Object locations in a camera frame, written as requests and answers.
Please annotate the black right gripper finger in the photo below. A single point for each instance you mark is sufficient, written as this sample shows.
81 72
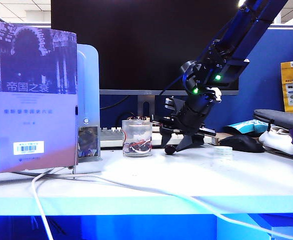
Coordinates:
167 136
186 143

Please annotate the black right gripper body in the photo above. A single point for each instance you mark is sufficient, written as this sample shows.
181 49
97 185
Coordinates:
194 112

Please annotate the dark red cherry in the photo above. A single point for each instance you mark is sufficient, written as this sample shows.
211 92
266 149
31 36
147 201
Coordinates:
170 149

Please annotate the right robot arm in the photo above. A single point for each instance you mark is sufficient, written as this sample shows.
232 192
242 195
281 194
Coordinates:
226 52

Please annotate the gold plastic cherry tray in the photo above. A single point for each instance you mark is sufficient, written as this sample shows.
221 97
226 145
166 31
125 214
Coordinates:
155 125

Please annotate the clear glass jar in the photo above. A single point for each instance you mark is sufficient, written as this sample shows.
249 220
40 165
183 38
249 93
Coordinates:
136 132

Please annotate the brown cardboard box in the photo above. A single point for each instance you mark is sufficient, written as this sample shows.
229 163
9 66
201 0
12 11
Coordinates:
217 137

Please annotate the small clear round lid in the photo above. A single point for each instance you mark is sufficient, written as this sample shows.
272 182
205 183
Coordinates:
223 150

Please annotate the grey monitor stand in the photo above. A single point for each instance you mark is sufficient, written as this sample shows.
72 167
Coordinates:
141 105

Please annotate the blue and white packet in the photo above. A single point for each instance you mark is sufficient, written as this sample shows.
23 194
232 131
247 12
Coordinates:
246 125

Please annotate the black computer mouse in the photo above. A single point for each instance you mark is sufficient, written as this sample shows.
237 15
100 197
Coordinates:
241 143

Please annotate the white and grey keyboard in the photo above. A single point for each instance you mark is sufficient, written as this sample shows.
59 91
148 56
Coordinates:
110 137

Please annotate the small glossy photo card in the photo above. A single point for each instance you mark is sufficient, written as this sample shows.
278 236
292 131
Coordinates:
88 142

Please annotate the grey laptop sleeve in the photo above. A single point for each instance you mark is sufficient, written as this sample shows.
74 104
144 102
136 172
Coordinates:
281 120

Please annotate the black computer monitor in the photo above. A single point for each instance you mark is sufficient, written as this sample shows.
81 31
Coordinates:
136 45

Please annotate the white bookend stand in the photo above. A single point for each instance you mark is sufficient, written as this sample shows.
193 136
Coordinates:
90 87

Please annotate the purple cover paperback book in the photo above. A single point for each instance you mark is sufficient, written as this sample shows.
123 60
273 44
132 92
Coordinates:
31 112

